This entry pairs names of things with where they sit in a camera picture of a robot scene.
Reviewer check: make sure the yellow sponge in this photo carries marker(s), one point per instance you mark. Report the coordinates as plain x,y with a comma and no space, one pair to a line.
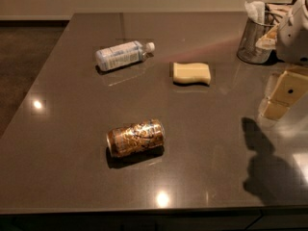
191,73

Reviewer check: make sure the clear plastic water bottle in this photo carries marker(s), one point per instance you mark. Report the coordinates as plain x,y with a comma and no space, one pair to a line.
118,56

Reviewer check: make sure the metal mesh cup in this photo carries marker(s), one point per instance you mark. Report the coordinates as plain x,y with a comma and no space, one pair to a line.
248,52

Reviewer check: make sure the orange soda can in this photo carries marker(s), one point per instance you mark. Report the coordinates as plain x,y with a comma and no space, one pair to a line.
135,138

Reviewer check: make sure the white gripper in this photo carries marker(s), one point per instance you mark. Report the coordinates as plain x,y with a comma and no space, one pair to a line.
294,38

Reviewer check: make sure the white napkin in cup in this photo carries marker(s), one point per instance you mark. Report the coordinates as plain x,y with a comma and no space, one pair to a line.
255,11

